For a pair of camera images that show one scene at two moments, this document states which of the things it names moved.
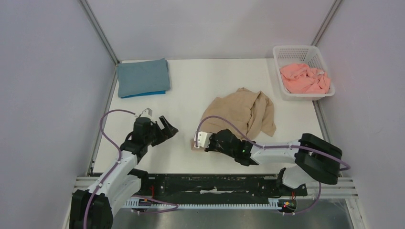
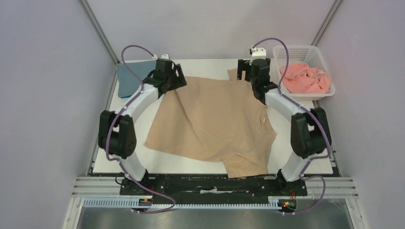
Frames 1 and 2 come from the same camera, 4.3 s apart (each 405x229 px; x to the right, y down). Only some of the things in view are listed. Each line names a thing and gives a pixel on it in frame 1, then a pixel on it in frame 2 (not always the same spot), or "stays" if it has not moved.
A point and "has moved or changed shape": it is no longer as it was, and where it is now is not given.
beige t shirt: (247, 113) has moved or changed shape
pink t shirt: (299, 78) stays
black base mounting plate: (261, 185) stays
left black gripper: (165, 133) → (179, 81)
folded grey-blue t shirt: (138, 78) stays
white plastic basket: (309, 55) stays
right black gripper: (211, 141) → (241, 69)
